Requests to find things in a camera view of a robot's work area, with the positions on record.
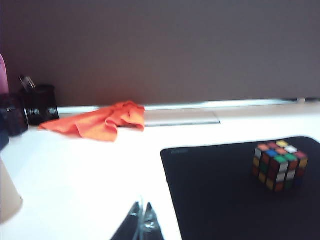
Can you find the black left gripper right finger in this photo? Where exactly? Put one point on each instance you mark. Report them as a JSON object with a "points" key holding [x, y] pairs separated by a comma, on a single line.
{"points": [[152, 225]]}

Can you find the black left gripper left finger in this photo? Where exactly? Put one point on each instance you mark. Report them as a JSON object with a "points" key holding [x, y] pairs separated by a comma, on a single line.
{"points": [[128, 225]]}

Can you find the multicoloured puzzle cube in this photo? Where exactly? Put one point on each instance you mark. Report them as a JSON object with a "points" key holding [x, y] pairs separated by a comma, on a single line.
{"points": [[280, 166]]}

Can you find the black mouse pad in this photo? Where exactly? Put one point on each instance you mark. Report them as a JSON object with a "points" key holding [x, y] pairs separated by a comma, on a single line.
{"points": [[225, 200]]}

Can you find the orange cloth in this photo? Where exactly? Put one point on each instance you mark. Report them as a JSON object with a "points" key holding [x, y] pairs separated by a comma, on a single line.
{"points": [[95, 122]]}

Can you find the beige paper cup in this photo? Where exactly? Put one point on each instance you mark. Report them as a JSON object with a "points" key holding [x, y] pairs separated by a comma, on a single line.
{"points": [[8, 195]]}

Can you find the black mesh pen cup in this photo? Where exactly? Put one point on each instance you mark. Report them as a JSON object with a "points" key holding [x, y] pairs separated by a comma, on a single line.
{"points": [[42, 105], [13, 117]]}

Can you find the dark blue box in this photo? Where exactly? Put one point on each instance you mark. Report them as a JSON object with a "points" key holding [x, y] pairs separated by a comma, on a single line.
{"points": [[3, 136]]}

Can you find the clear plastic pen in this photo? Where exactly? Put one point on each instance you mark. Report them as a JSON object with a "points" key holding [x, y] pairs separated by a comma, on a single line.
{"points": [[30, 82]]}

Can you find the grey desk partition panel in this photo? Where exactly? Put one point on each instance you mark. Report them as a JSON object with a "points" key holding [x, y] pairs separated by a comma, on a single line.
{"points": [[162, 50]]}

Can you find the dark pen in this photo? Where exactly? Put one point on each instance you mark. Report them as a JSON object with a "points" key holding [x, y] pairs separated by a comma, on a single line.
{"points": [[23, 83]]}

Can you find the pink file holder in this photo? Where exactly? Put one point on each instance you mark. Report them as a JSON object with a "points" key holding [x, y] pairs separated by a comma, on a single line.
{"points": [[3, 75]]}

